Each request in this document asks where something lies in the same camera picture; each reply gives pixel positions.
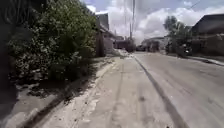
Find pale concrete road shoulder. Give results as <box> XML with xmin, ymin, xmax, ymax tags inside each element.
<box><xmin>33</xmin><ymin>54</ymin><xmax>191</xmax><ymax>128</ymax></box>

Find dark vehicle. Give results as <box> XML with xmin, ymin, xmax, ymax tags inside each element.
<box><xmin>123</xmin><ymin>38</ymin><xmax>137</xmax><ymax>53</ymax></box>

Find distant low building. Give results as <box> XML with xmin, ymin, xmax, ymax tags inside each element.
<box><xmin>139</xmin><ymin>35</ymin><xmax>170</xmax><ymax>52</ymax></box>

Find utility pole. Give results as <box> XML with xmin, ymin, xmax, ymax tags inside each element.
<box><xmin>129</xmin><ymin>0</ymin><xmax>137</xmax><ymax>40</ymax></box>

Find large green bush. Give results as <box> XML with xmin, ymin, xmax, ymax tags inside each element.
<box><xmin>7</xmin><ymin>0</ymin><xmax>98</xmax><ymax>83</ymax></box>

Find dirt verge strip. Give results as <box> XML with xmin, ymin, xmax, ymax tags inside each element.
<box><xmin>0</xmin><ymin>55</ymin><xmax>118</xmax><ymax>128</ymax></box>

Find green tree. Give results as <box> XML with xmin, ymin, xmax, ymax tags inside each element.
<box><xmin>162</xmin><ymin>15</ymin><xmax>192</xmax><ymax>54</ymax></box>

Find grey asphalt road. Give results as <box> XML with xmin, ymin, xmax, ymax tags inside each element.
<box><xmin>133</xmin><ymin>51</ymin><xmax>224</xmax><ymax>128</ymax></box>

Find dark building with sloped roof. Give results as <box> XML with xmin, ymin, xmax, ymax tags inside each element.
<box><xmin>188</xmin><ymin>13</ymin><xmax>224</xmax><ymax>57</ymax></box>

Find overhead wires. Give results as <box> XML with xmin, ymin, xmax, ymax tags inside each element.
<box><xmin>122</xmin><ymin>0</ymin><xmax>204</xmax><ymax>21</ymax></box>

